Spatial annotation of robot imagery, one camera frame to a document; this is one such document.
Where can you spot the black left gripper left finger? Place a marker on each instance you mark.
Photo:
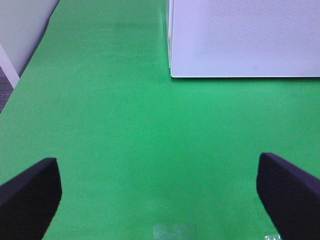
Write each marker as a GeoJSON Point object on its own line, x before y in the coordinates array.
{"type": "Point", "coordinates": [29, 201]}

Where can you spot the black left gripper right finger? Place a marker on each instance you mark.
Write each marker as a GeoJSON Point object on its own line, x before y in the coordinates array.
{"type": "Point", "coordinates": [290, 196]}

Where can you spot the white microwave door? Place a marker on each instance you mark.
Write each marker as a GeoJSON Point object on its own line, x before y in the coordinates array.
{"type": "Point", "coordinates": [243, 38]}

